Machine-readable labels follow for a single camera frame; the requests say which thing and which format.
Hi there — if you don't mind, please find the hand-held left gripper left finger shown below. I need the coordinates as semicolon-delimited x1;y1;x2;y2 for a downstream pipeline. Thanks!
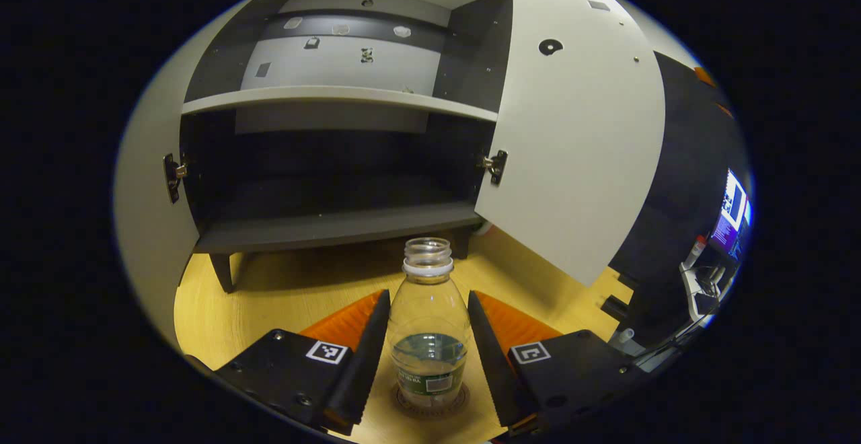
215;289;392;436

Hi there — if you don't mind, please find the clear plastic bottle green label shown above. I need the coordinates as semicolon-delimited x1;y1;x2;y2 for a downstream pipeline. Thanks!
389;237;472;411

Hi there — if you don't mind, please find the white cabinet door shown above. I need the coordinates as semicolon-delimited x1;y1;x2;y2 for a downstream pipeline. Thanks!
474;0;667;288
113;0;270;354

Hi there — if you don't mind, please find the white office desk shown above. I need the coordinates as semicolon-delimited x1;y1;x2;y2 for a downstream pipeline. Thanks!
678;261;722;324

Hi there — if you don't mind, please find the metal door hinge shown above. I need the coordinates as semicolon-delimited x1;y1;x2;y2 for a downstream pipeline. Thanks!
163;153;189;204
479;150;509;186

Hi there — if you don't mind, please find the computer monitor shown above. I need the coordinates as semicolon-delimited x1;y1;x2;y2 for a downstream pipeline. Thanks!
710;168;751;263

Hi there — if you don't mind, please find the white cabinet shelf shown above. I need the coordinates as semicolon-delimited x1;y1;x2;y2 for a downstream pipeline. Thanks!
182;85;500;123

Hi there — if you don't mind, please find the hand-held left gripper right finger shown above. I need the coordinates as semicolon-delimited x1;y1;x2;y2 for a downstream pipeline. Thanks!
467;289;650;438

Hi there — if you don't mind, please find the white grey cabinet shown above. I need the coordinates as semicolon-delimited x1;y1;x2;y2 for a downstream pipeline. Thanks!
178;0;515;293

